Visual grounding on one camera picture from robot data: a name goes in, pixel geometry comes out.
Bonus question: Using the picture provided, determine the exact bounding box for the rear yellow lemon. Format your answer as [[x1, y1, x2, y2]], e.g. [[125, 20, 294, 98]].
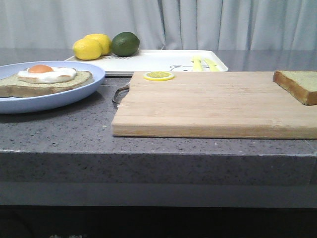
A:
[[84, 34, 111, 56]]

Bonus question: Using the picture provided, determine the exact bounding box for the white rectangular tray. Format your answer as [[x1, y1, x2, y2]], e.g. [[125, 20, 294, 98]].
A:
[[64, 49, 229, 76]]

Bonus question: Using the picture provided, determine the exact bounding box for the yellow plastic fork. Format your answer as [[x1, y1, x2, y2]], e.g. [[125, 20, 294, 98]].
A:
[[191, 56, 204, 72]]

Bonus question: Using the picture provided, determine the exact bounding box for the yellow plastic knife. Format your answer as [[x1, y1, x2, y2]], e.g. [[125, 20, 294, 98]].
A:
[[204, 58, 219, 72]]

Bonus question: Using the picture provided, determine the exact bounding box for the fried egg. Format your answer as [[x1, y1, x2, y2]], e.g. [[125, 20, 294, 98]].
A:
[[18, 64, 77, 83]]

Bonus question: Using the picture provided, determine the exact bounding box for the bread slice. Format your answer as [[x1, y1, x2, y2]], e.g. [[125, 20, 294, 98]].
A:
[[0, 71, 94, 98], [273, 70, 317, 106]]

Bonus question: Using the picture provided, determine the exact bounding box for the grey curtain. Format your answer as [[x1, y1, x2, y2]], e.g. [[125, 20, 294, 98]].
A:
[[0, 0, 317, 51]]

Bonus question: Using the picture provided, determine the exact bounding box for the front yellow lemon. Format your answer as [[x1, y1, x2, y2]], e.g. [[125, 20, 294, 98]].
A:
[[72, 38, 103, 60]]

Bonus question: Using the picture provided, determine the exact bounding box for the yellow lemon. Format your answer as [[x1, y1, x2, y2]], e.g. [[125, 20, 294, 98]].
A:
[[72, 38, 103, 60], [84, 34, 111, 56]]

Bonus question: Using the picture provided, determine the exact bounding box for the green lime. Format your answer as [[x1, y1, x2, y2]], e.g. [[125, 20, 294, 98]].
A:
[[111, 32, 140, 57]]

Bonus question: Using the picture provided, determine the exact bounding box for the light blue plate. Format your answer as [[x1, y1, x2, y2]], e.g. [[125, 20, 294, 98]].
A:
[[0, 60, 105, 114]]

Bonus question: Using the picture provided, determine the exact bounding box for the wooden cutting board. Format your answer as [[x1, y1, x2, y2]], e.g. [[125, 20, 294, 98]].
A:
[[111, 71, 317, 139]]

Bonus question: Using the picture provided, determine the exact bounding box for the metal cutting board handle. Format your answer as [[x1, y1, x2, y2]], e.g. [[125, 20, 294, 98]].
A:
[[112, 83, 130, 105]]

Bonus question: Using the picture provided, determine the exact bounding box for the lemon slice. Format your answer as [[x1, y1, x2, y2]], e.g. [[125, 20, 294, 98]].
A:
[[143, 71, 175, 81]]

